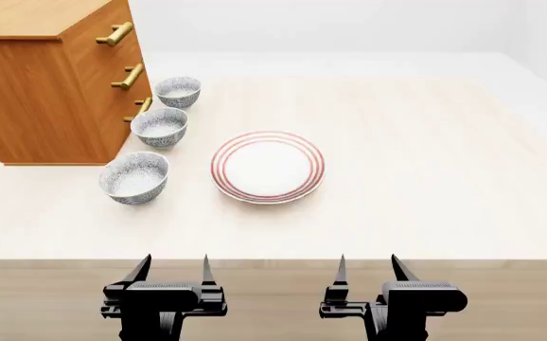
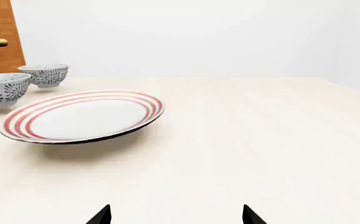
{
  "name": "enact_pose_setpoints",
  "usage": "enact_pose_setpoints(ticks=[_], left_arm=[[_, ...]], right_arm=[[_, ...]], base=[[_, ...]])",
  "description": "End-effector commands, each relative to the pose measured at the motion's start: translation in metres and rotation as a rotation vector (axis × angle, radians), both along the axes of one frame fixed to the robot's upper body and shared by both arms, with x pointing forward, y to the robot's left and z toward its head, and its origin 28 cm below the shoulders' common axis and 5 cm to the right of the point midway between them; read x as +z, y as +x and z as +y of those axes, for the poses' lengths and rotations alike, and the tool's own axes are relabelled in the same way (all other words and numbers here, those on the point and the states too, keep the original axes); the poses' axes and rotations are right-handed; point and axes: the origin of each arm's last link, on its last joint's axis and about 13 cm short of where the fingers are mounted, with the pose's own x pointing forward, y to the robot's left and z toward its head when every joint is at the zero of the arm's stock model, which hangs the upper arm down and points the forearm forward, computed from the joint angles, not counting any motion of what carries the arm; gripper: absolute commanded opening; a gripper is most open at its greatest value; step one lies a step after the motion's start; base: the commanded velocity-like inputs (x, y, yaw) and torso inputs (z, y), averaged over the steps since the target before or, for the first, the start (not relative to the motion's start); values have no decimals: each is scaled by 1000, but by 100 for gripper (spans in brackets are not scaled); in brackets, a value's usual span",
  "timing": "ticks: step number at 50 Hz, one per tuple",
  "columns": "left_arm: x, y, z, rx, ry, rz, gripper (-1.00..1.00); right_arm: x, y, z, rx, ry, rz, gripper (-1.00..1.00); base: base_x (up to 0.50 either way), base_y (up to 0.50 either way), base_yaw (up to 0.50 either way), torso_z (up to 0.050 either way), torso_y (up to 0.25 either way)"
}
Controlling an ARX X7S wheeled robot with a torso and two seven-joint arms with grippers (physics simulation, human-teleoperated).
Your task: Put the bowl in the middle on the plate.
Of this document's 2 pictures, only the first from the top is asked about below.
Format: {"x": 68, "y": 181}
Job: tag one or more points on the white plate with red rings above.
{"x": 268, "y": 167}

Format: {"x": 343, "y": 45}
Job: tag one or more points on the wooden drawer cabinet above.
{"x": 41, "y": 99}

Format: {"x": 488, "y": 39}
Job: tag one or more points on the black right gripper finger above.
{"x": 402, "y": 270}
{"x": 340, "y": 278}

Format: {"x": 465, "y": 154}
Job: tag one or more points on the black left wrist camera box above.
{"x": 160, "y": 293}

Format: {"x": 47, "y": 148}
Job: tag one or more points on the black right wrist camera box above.
{"x": 422, "y": 297}

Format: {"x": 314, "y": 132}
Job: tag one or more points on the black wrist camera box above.
{"x": 160, "y": 293}
{"x": 422, "y": 297}

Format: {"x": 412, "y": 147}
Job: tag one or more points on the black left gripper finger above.
{"x": 137, "y": 274}
{"x": 207, "y": 275}

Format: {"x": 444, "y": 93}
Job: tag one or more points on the grey patterned ceramic bowl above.
{"x": 159, "y": 126}
{"x": 134, "y": 177}
{"x": 178, "y": 91}

